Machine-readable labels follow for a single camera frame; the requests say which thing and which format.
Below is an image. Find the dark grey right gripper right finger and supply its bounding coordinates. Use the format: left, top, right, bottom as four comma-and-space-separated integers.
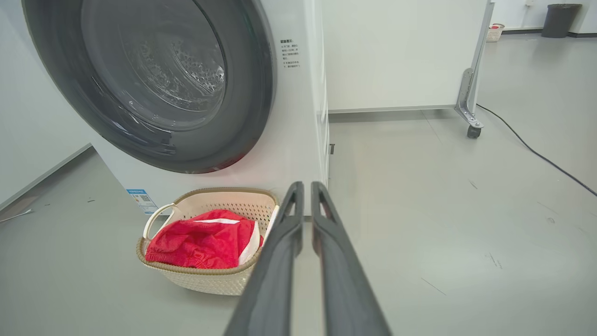
311, 181, 392, 336

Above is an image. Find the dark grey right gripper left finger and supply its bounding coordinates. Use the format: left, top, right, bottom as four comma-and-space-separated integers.
224, 181, 305, 336

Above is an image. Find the blue energy label sticker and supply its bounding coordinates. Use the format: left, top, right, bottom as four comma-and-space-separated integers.
126, 189, 158, 214

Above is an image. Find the stainless steel washing machine drum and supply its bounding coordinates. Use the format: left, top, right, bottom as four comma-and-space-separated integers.
135, 37, 227, 112

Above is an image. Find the thin white floor scrap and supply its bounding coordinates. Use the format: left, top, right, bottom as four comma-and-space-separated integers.
0, 209, 34, 224

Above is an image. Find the white partition board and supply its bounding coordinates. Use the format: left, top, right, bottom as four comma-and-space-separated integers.
322, 0, 495, 114

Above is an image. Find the cream perforated basket brown rim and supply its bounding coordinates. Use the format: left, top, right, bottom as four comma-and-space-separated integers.
136, 188, 280, 296

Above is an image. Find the metal bracket with caster wheel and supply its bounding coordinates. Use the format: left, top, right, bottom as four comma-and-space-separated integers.
455, 68, 485, 139

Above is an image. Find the small printed text sticker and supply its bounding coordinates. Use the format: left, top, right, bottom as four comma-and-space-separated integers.
280, 39, 301, 70

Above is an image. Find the red and white garment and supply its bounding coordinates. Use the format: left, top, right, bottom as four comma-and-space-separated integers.
145, 209, 264, 270

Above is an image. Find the white front-load washing machine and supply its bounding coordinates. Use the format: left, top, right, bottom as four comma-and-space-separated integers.
21, 0, 331, 215

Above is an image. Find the dark grey trash bin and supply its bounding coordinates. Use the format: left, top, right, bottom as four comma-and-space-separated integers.
541, 4, 583, 38

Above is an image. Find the black round glass washer door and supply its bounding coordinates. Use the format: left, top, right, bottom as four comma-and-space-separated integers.
22, 0, 278, 174

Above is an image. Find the black floor cable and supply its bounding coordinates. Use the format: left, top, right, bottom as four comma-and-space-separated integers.
476, 104, 597, 197

